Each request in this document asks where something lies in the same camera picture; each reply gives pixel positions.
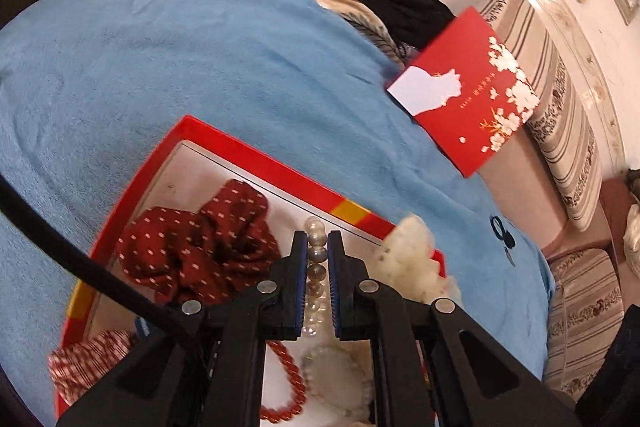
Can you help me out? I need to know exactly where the white crumpled cloth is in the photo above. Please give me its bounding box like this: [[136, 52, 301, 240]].
[[623, 204, 640, 273]]

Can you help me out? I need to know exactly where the black cable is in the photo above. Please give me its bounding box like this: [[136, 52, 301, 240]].
[[0, 173, 202, 343]]

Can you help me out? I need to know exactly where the red bead bracelet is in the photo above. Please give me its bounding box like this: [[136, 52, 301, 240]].
[[259, 339, 309, 424]]

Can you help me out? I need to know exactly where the striped floral long pillow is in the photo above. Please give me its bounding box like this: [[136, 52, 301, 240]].
[[476, 0, 602, 231]]

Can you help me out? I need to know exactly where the beige patterned scarf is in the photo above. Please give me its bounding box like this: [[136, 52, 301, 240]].
[[314, 0, 409, 68]]

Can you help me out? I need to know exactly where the cream sheer dotted scrunchie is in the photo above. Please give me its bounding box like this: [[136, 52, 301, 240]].
[[366, 213, 463, 306]]

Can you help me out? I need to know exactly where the red white checkered scrunchie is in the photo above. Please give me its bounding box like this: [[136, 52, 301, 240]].
[[48, 329, 139, 405]]

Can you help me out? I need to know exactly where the white pearl bracelet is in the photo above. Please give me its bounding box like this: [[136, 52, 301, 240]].
[[300, 215, 330, 339]]

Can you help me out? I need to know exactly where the light blue towel blanket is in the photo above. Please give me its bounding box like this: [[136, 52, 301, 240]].
[[0, 0, 557, 427]]

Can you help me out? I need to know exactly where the striped floral side cushion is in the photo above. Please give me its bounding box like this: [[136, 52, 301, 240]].
[[544, 248, 624, 400]]

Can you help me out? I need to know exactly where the dark red polka-dot scrunchie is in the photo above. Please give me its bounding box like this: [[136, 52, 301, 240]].
[[115, 179, 281, 306]]

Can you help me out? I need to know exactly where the red floral box lid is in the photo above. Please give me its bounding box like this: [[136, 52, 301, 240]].
[[387, 8, 539, 178]]

